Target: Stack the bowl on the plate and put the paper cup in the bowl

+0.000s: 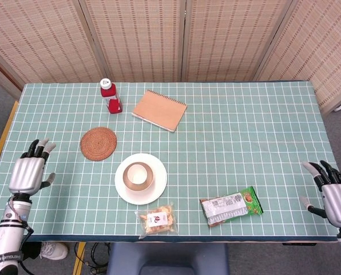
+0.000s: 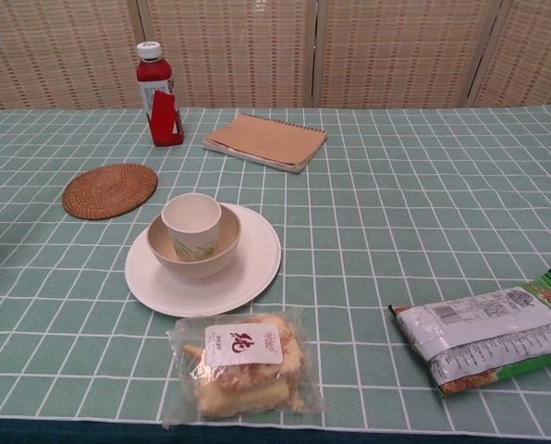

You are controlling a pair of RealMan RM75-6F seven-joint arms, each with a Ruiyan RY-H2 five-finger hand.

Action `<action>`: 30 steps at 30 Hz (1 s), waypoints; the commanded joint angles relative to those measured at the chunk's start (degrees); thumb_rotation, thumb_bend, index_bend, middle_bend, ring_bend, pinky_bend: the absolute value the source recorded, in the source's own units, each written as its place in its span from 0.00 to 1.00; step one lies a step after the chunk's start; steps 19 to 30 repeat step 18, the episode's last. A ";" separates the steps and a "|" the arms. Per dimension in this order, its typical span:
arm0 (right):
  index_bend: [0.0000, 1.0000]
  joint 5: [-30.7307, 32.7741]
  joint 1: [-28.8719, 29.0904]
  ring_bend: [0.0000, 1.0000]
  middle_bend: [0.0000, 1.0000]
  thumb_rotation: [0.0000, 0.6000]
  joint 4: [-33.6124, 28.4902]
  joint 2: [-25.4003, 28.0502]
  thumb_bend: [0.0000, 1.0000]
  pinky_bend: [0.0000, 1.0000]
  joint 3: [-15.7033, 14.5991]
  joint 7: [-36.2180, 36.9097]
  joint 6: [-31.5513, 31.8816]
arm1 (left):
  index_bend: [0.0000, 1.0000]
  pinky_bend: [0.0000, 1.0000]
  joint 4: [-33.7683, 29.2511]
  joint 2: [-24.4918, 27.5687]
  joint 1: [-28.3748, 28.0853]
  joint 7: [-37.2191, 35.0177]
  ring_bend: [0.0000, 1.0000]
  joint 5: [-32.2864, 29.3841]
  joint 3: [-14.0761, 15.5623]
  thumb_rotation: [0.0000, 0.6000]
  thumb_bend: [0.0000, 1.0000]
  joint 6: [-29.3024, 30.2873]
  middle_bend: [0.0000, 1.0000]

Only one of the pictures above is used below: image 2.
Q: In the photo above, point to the white paper cup leaf print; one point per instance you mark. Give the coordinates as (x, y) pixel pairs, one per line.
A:
(191, 226)

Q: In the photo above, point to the beige bowl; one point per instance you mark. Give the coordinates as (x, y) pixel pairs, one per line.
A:
(194, 259)

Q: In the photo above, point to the white round plate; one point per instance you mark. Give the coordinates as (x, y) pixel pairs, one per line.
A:
(248, 277)

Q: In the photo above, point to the brown spiral notebook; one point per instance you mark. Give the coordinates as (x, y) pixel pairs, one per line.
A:
(268, 139)

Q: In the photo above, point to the green checked tablecloth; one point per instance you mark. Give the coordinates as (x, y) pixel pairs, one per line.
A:
(372, 222)

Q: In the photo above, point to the clear bag of bread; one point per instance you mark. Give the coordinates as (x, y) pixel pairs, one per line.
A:
(245, 365)

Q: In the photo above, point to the red juice bottle white cap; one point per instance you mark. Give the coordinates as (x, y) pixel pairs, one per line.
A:
(157, 102)

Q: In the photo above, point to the round woven rattan coaster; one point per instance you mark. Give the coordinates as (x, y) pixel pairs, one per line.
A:
(110, 189)

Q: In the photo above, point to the bamboo folding screen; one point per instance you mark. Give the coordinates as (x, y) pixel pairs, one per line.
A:
(395, 51)

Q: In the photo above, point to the green and white snack packet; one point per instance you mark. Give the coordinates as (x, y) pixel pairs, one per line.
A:
(488, 333)

